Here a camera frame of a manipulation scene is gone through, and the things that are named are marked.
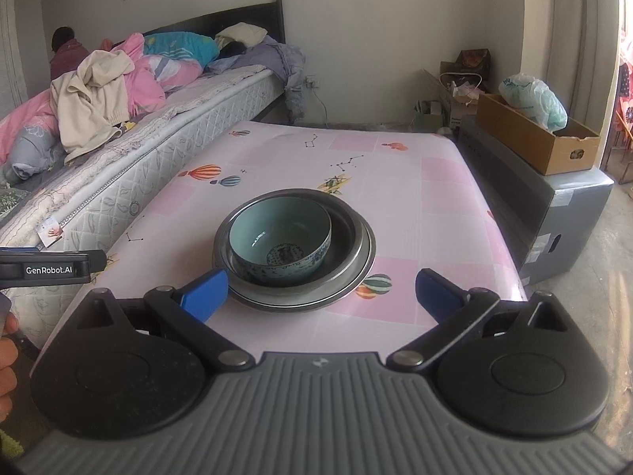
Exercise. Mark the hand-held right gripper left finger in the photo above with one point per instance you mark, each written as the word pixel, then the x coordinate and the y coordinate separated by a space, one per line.
pixel 205 294

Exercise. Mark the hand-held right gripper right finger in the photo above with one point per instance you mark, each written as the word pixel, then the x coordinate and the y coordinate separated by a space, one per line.
pixel 437 294

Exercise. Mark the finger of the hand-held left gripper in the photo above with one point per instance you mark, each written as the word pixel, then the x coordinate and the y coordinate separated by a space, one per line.
pixel 98 261

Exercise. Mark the large steel bowl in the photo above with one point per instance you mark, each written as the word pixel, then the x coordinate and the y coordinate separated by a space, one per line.
pixel 296 308

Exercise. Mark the teal ceramic bowl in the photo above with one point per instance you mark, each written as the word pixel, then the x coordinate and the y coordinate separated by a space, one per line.
pixel 277 217

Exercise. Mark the person's left hand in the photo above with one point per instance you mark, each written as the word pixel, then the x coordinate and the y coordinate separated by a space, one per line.
pixel 7 371

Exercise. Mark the mattress label tag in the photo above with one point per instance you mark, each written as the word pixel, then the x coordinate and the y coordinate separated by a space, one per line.
pixel 52 232

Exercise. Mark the green leaf-print cloth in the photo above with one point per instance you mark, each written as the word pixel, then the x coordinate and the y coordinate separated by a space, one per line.
pixel 12 203

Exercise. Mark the grey floral quilt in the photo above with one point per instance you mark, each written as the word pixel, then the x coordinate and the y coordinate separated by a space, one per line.
pixel 32 158

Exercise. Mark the white quilted mattress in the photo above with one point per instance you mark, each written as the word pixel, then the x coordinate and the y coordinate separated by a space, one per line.
pixel 163 168

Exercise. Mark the large grey box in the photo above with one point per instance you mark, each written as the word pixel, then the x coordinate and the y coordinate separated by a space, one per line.
pixel 559 208

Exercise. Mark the cream garment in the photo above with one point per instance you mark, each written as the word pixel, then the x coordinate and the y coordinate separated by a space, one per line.
pixel 89 104

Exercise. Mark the green paper bag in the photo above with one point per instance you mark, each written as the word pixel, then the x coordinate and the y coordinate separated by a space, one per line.
pixel 429 116

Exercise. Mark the long brown cardboard box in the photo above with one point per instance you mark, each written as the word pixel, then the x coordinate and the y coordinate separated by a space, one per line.
pixel 534 138

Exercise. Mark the pile of clothes and bedding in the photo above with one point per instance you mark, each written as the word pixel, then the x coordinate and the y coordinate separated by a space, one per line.
pixel 148 79

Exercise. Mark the cardboard box of clutter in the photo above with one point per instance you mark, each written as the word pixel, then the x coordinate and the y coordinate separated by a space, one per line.
pixel 460 104

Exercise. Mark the green-white plastic bag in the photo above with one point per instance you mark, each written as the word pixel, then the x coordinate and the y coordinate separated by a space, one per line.
pixel 536 101

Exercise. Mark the teal quilt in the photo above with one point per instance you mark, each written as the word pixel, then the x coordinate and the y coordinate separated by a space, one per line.
pixel 183 47

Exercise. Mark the dark gift bag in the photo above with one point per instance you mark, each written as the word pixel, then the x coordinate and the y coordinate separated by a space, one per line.
pixel 473 62

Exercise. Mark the white wardrobe door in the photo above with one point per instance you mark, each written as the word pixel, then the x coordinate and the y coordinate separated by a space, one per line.
pixel 10 34

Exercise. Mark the black cloth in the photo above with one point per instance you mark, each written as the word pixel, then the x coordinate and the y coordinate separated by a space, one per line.
pixel 232 50

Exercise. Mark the purple-grey cloth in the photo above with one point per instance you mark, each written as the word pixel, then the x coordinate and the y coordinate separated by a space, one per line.
pixel 277 59

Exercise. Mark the cream pillow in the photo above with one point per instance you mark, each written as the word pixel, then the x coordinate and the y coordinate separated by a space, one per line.
pixel 242 34

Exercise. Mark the pink floral cloth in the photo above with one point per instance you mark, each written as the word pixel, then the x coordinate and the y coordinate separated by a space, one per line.
pixel 627 89

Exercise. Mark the wall socket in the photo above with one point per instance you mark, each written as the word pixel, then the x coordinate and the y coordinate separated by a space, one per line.
pixel 311 82

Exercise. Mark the black bed frame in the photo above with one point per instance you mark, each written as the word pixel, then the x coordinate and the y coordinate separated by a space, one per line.
pixel 257 15

